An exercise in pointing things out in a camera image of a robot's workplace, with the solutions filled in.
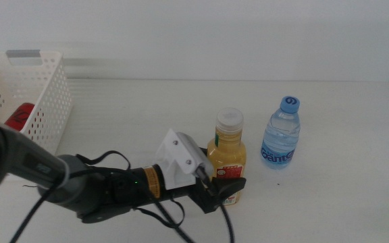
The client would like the red soda can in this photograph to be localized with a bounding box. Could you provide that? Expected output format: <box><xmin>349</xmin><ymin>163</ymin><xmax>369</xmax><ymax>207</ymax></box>
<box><xmin>4</xmin><ymin>103</ymin><xmax>36</xmax><ymax>132</ymax></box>

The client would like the black cable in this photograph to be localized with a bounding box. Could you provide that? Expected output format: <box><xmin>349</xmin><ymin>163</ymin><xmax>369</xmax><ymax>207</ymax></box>
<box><xmin>9</xmin><ymin>150</ymin><xmax>132</xmax><ymax>243</ymax></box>
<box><xmin>196</xmin><ymin>167</ymin><xmax>235</xmax><ymax>243</ymax></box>
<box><xmin>133</xmin><ymin>197</ymin><xmax>196</xmax><ymax>243</ymax></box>

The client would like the yellow juice bottle white cap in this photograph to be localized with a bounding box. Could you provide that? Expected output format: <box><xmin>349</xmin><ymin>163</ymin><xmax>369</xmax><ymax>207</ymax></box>
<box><xmin>207</xmin><ymin>107</ymin><xmax>247</xmax><ymax>206</ymax></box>

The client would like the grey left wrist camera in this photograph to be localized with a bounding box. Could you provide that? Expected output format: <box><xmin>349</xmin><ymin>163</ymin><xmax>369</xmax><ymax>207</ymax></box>
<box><xmin>176</xmin><ymin>132</ymin><xmax>215</xmax><ymax>180</ymax></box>

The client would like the white perforated plastic basket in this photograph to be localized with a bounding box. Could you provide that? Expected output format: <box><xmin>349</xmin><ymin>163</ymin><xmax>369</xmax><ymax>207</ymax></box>
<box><xmin>0</xmin><ymin>49</ymin><xmax>73</xmax><ymax>156</ymax></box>

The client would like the clear water bottle blue cap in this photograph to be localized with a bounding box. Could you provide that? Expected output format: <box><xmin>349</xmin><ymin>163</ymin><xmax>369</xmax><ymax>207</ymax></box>
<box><xmin>260</xmin><ymin>95</ymin><xmax>301</xmax><ymax>170</ymax></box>

